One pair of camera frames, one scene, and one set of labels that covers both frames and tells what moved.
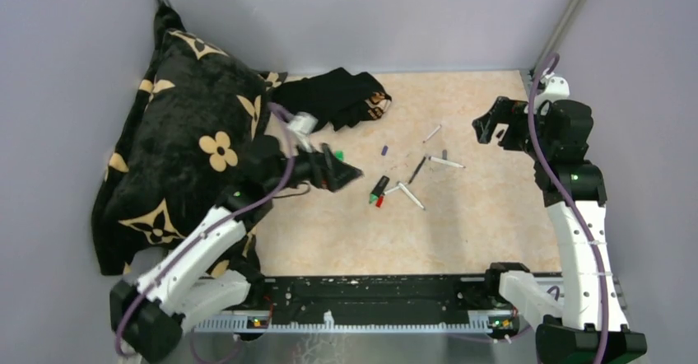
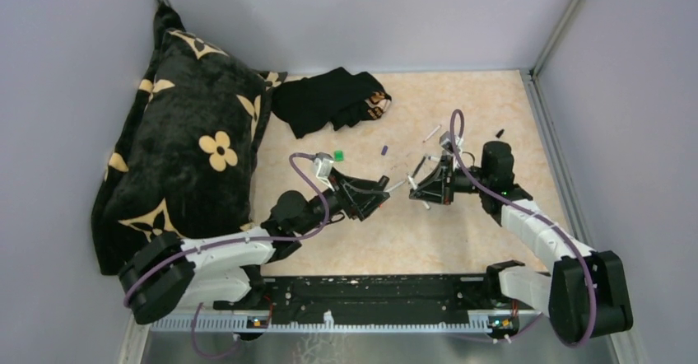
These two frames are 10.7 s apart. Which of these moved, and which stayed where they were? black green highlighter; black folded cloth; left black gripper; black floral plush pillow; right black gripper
Moved: right black gripper; left black gripper
Stayed: black floral plush pillow; black green highlighter; black folded cloth
